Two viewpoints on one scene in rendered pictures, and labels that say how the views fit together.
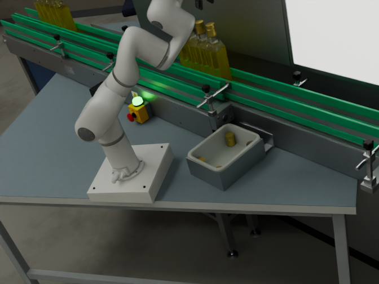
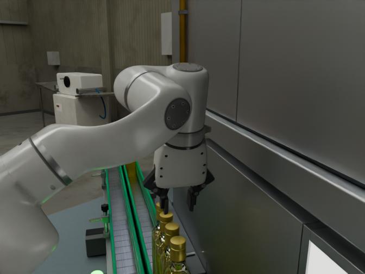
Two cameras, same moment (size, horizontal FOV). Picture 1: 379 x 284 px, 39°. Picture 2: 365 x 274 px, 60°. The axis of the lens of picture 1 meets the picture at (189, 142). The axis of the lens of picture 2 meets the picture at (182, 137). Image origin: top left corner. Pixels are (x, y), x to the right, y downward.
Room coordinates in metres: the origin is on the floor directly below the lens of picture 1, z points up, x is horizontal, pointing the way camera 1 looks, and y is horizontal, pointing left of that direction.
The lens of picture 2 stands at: (1.23, -0.39, 1.55)
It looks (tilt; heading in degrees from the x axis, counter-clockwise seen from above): 15 degrees down; 19
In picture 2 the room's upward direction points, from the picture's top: straight up
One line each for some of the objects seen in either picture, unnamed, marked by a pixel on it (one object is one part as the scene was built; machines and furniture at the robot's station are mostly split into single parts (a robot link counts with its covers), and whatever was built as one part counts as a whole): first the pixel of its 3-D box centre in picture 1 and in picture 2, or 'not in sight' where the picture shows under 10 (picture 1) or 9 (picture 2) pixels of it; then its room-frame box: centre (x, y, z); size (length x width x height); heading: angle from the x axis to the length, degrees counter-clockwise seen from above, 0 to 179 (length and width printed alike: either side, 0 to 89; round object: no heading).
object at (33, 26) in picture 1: (94, 48); (124, 190); (2.44, 0.32, 0.92); 1.75 x 0.01 x 0.08; 34
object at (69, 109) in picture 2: not in sight; (81, 110); (5.75, 3.01, 0.62); 2.57 x 0.64 x 1.24; 64
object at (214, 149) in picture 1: (225, 154); not in sight; (1.50, -0.11, 0.80); 0.22 x 0.17 x 0.09; 124
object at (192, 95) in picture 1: (82, 54); (108, 192); (2.40, 0.38, 0.92); 1.75 x 0.01 x 0.08; 34
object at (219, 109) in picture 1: (221, 116); not in sight; (1.66, -0.14, 0.85); 0.09 x 0.04 x 0.07; 124
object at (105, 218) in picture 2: (110, 69); (99, 222); (2.12, 0.24, 0.94); 0.07 x 0.04 x 0.13; 124
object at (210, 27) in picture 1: (211, 29); (177, 248); (1.79, -0.19, 1.14); 0.04 x 0.04 x 0.04
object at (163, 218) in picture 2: not in sight; (166, 222); (1.88, -0.12, 1.14); 0.04 x 0.04 x 0.04
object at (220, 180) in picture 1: (231, 152); not in sight; (1.51, -0.13, 0.79); 0.27 x 0.17 x 0.08; 124
